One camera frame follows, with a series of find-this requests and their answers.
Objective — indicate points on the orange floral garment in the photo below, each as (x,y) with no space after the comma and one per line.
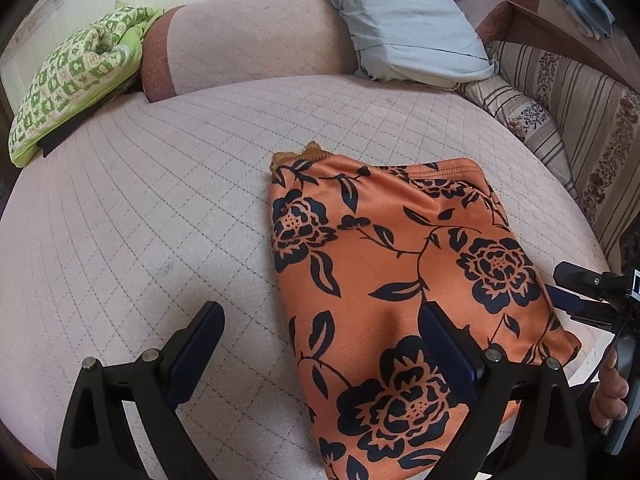
(390,285)

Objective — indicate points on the pink quilted sofa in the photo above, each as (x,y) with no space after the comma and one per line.
(175,210)

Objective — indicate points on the light blue pillow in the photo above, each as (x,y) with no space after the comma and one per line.
(400,15)

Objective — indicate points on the green patterned cloth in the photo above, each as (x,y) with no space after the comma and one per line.
(75,75)

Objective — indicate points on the person's right hand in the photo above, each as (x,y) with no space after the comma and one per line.
(607,400)

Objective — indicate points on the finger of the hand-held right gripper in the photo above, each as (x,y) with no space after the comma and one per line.
(585,282)
(585,310)

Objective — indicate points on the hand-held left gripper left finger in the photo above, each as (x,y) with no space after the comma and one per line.
(192,355)

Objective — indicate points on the striped floral cushion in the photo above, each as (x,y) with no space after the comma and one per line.
(600,120)

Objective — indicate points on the wooden sofa frame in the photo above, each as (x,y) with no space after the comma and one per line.
(550,25)

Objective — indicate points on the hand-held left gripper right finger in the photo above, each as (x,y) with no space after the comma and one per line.
(445,355)

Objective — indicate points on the flat black item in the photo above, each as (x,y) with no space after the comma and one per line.
(60,137)

